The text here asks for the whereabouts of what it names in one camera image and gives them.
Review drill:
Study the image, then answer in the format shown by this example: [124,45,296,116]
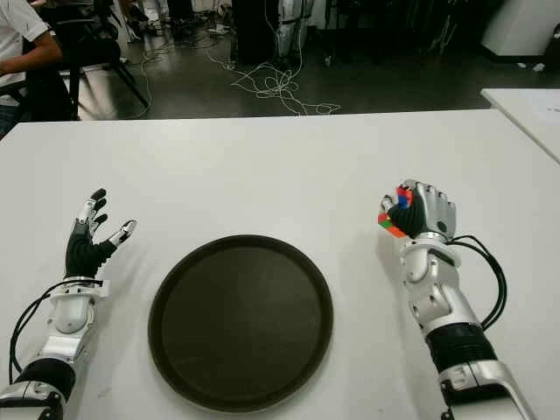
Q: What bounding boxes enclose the arm black cables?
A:
[450,234,509,330]
[8,282,67,386]

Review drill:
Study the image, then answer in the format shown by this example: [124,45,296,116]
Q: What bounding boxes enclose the tangled white floor cable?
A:
[206,43,342,116]

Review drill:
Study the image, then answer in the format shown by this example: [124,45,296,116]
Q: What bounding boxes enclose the black office chair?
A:
[43,0,150,120]

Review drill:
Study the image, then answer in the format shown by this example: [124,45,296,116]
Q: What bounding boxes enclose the right arm black cables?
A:
[450,234,509,330]

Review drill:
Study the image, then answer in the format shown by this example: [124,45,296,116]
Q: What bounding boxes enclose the white box cabinet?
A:
[480,0,560,58]

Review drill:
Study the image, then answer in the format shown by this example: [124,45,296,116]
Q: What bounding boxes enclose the dark brown round plate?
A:
[147,234,334,413]

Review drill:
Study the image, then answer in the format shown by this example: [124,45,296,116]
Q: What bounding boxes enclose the person in white shirt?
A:
[0,0,65,137]

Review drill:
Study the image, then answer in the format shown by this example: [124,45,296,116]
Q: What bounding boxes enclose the multicoloured Rubik's cube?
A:
[378,185,415,240]

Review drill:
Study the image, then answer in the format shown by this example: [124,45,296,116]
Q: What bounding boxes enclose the black cabinet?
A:
[231,0,281,65]

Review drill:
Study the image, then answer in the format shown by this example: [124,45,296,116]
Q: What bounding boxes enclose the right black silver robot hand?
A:
[379,178,459,241]

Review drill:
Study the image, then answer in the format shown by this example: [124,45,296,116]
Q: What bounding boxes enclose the left arm black cables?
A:
[8,282,67,386]

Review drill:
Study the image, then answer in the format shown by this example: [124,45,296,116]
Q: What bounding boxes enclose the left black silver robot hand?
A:
[64,187,139,282]

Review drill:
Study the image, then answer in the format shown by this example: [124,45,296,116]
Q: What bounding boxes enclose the white side table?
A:
[479,87,560,165]

